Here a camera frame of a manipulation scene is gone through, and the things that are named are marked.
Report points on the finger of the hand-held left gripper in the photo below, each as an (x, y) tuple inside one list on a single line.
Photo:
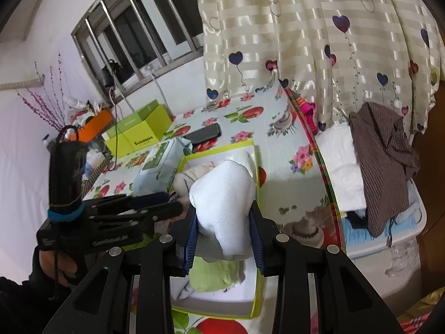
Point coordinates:
[(153, 198), (167, 211)]

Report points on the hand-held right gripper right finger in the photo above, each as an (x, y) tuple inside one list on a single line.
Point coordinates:
[(257, 240)]

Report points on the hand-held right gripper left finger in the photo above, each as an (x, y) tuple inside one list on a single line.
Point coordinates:
[(191, 243)]

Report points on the grey plush towel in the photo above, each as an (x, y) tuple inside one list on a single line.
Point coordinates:
[(193, 181)]

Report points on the white sock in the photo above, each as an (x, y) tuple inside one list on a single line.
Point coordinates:
[(222, 198)]

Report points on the green white box lid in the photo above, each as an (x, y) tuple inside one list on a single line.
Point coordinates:
[(215, 304)]

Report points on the person's left forearm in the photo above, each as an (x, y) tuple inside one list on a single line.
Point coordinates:
[(21, 302)]

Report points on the person's left hand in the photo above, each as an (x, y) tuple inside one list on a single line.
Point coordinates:
[(47, 262)]

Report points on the wet wipes pack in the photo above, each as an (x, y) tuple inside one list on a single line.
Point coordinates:
[(156, 167)]

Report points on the green rolled towel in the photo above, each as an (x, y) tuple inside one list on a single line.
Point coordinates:
[(212, 276)]

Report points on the orange box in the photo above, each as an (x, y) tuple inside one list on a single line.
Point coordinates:
[(97, 125)]

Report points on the purple flower branches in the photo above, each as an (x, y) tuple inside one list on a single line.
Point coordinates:
[(55, 114)]

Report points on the floral tablecloth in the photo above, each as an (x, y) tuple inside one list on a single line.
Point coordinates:
[(278, 181)]

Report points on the green cardboard box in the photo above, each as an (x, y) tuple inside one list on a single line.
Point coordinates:
[(146, 135)]

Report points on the pile of assorted packets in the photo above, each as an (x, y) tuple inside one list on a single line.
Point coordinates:
[(81, 108)]

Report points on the black phone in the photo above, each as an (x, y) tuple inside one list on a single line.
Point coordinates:
[(205, 134)]

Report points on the green flat carton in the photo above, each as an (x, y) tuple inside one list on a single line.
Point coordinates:
[(139, 113)]

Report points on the light blue cloth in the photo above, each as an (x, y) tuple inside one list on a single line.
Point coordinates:
[(358, 238)]

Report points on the black charger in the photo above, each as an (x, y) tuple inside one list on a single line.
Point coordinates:
[(110, 73)]

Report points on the folded white blanket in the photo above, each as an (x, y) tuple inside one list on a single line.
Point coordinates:
[(340, 167)]

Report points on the clear plastic bag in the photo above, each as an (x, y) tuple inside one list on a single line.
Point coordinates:
[(403, 259)]

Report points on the brown checked shirt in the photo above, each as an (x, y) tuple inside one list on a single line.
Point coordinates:
[(382, 160)]

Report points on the white plastic bin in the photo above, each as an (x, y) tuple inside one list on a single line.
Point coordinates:
[(415, 222)]

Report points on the barred window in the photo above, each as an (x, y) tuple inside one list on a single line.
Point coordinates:
[(139, 24)]

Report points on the heart print curtain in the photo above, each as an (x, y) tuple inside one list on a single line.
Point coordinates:
[(313, 41)]

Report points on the white wall pipe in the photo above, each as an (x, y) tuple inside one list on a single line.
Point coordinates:
[(21, 85)]

